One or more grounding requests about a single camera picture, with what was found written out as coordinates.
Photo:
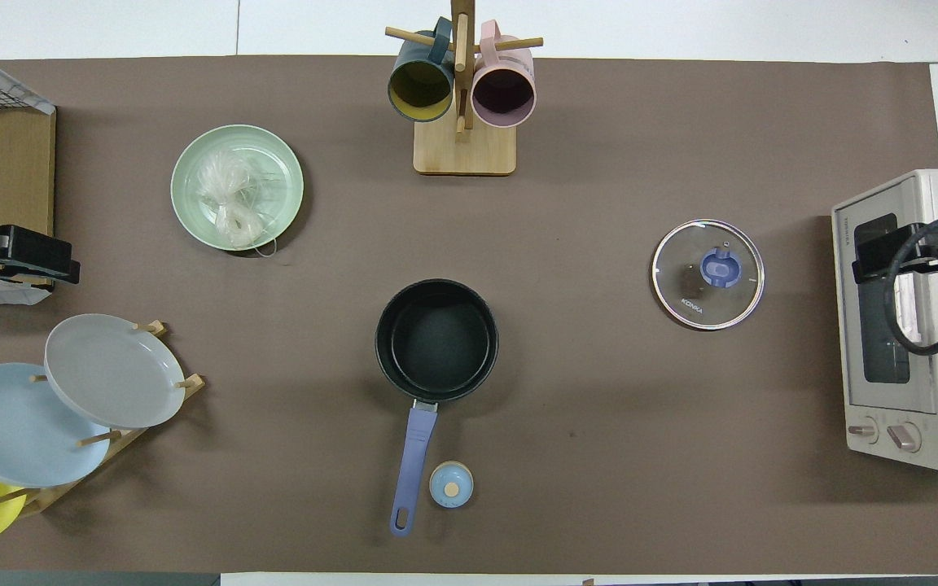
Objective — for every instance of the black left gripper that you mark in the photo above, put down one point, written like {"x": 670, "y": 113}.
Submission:
{"x": 37, "y": 254}

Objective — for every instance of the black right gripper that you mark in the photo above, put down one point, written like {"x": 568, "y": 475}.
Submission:
{"x": 876, "y": 252}

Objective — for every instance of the glass lid blue knob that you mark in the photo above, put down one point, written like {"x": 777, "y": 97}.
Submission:
{"x": 709, "y": 277}

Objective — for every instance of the white vermicelli bundle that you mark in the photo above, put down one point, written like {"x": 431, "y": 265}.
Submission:
{"x": 229, "y": 203}

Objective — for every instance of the grey plate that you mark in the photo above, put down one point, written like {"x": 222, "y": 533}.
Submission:
{"x": 111, "y": 370}

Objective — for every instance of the light blue plate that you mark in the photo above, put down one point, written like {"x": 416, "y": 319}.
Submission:
{"x": 13, "y": 427}

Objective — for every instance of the wooden plate rack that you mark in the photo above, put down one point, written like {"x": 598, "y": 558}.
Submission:
{"x": 115, "y": 439}

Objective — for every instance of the green plate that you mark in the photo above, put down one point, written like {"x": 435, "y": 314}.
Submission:
{"x": 282, "y": 179}

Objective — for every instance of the wooden shelf unit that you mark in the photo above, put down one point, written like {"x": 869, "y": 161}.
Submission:
{"x": 13, "y": 163}

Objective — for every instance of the beige toaster oven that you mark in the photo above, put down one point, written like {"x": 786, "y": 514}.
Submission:
{"x": 937, "y": 431}

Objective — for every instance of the brown table mat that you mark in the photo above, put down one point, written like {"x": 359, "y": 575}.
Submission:
{"x": 599, "y": 407}

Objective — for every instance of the dark teal mug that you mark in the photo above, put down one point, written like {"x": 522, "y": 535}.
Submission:
{"x": 420, "y": 85}

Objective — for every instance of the pink mug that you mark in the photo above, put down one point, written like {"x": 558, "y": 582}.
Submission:
{"x": 504, "y": 94}

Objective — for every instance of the wooden mug tree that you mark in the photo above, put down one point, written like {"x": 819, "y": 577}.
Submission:
{"x": 465, "y": 150}

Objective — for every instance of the small blue jar wooden knob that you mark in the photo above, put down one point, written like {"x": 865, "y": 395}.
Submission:
{"x": 451, "y": 484}

